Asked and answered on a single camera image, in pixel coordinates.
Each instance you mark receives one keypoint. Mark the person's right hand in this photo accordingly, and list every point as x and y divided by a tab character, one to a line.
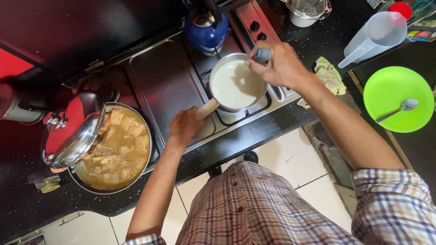
281	66

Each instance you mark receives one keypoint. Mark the person's left hand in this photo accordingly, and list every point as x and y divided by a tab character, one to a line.
183	125

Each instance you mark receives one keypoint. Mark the person's left fingers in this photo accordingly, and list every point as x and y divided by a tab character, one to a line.
197	117

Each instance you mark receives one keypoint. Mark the steel gas stove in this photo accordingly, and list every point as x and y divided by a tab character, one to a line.
201	88

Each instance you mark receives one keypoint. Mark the black shoe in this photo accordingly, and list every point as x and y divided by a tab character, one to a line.
250	156

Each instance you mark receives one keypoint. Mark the large steel pot of stew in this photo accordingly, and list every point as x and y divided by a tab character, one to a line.
117	149

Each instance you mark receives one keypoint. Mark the blue kettle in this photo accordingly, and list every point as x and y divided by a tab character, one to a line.
206	27

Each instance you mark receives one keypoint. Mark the plaid shirt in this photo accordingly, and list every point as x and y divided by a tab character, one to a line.
272	211

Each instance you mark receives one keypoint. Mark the steel pot lid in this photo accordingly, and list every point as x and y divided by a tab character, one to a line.
73	141

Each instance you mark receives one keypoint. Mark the crumpled green kitchen cloth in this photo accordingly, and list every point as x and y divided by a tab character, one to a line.
327	78

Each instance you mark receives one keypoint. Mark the white mesh container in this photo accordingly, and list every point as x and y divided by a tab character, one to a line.
306	12

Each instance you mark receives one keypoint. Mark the small glass jar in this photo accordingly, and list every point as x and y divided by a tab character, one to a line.
46	183

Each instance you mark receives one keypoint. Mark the steel flask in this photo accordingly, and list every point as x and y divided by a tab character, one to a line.
20	107

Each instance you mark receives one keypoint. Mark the clear plastic measuring jug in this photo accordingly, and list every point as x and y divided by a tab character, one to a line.
374	38

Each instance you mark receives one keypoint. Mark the metal spoon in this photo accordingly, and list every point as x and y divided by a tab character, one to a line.
398	109

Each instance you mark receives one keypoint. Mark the green plastic plate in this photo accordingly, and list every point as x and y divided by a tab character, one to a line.
398	98

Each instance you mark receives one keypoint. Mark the red round lid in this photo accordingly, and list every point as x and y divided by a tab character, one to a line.
401	9

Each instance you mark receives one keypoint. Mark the colourful packets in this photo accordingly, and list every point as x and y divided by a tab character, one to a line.
421	29

